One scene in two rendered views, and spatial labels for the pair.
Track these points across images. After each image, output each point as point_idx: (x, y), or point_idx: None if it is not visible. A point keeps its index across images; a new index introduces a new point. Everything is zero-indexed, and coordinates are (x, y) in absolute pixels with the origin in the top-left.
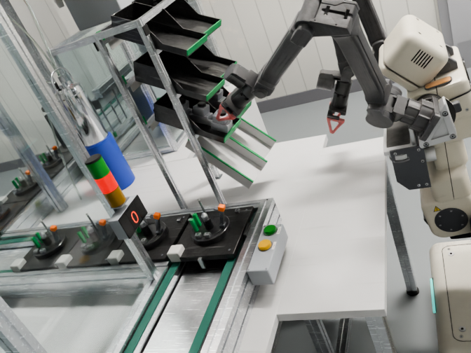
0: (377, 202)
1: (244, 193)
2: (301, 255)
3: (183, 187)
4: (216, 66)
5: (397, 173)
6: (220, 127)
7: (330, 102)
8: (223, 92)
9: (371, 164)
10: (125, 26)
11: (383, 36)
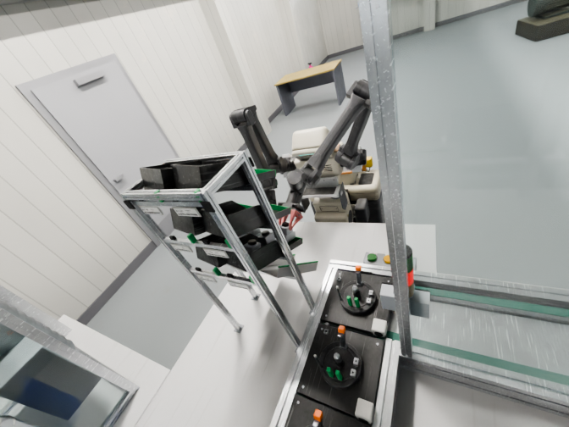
0: (344, 225)
1: (284, 301)
2: None
3: (227, 368)
4: None
5: (342, 202)
6: (291, 235)
7: None
8: None
9: (305, 227)
10: (235, 163)
11: (277, 154)
